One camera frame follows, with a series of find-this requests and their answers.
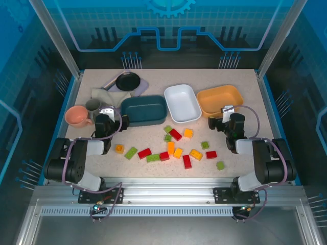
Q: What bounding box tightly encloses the long red lego brick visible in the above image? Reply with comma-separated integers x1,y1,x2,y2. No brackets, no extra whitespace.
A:
169,128,183,141
182,154,193,170
137,148,152,160

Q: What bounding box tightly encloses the long yellow lego brick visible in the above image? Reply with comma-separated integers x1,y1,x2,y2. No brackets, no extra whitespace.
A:
189,149,204,161

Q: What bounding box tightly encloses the dark blue rectangular container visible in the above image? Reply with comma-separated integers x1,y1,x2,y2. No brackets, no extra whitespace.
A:
120,94,168,128

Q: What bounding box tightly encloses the orange rectangular container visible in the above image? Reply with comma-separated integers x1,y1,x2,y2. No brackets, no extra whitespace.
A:
196,84,244,118

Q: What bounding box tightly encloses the beige folded cloth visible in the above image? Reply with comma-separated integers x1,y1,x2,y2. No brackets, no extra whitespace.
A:
90,87,135,108

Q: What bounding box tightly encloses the gray cup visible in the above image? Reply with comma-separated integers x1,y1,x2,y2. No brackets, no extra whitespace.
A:
85,98,108,120

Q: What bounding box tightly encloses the pink ceramic mug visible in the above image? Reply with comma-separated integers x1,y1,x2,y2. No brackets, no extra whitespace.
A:
64,105,93,128

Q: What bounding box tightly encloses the white rectangular container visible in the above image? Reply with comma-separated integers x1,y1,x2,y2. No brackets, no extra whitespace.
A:
163,84,202,124

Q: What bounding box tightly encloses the lavender plastic tray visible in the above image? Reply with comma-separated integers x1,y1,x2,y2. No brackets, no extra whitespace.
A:
101,70,150,97

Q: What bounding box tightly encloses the black round pan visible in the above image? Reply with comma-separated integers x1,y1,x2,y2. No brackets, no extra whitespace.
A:
115,72,141,92

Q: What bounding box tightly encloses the wooden stick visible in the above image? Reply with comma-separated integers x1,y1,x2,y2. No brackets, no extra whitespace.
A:
104,72,128,89

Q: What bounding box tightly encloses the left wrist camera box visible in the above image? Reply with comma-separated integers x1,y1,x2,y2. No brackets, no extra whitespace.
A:
99,107,115,118

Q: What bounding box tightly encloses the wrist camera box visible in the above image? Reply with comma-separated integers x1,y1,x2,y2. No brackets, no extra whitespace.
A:
221,105,235,123
99,107,115,118

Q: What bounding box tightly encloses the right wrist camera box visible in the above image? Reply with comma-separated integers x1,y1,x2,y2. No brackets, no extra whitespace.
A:
221,105,235,123

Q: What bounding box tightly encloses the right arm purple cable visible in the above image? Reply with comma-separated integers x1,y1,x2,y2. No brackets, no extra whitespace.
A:
232,105,289,223

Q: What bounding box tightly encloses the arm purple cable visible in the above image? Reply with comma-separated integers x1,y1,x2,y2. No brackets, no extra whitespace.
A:
232,105,289,223
62,107,123,223

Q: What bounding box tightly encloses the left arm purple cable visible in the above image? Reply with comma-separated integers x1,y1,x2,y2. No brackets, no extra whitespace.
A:
62,107,123,223

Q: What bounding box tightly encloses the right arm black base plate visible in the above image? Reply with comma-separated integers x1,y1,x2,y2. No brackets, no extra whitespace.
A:
213,187,260,204

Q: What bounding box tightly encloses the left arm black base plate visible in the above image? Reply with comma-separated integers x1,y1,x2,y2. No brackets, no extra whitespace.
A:
78,187,125,204

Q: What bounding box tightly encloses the aluminium front rail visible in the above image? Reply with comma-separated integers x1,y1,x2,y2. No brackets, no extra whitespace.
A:
33,177,306,208

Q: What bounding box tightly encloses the slotted gray cable duct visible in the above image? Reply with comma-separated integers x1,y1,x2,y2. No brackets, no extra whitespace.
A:
40,207,235,217

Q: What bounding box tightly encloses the aluminium frame post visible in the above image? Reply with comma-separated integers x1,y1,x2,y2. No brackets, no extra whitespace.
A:
28,0,83,79
256,0,309,80

